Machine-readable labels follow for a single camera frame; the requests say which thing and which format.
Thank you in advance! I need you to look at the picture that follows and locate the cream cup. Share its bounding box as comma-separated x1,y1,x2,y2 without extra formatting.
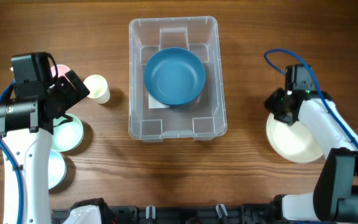
83,75,110,104

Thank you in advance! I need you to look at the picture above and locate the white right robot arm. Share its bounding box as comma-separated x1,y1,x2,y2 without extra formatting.
264,88,358,223

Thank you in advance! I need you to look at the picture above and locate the white label in container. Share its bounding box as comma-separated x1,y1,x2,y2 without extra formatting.
148,95,170,109

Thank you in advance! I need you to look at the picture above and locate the clear plastic storage container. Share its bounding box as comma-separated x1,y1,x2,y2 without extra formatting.
129,16,227,142

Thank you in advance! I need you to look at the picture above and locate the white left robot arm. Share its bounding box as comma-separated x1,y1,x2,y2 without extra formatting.
0,70,90,223

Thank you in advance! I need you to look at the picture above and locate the pink cup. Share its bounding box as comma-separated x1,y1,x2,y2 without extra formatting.
50,64,70,77

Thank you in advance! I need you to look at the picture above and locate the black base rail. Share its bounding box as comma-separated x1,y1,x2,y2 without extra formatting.
52,198,286,224

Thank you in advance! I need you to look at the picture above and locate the cream plate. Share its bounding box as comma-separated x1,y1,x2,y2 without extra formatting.
265,113,323,164

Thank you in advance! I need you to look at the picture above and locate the blue plate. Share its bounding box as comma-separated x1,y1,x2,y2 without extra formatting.
143,47,206,106

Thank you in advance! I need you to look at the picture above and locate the light blue bowl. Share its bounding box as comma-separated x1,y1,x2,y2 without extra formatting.
48,150,67,190

